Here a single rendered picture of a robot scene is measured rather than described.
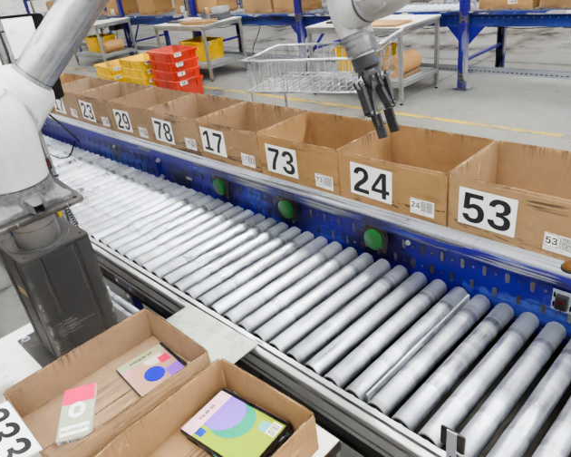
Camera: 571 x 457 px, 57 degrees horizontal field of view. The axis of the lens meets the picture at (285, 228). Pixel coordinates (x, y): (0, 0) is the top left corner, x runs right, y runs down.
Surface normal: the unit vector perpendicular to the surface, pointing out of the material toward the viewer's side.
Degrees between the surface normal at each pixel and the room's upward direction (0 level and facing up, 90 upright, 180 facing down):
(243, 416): 0
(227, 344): 0
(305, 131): 89
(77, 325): 90
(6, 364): 0
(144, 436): 89
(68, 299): 90
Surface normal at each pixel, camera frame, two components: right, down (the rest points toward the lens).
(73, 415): -0.13, -0.87
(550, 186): -0.70, 0.40
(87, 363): 0.70, 0.24
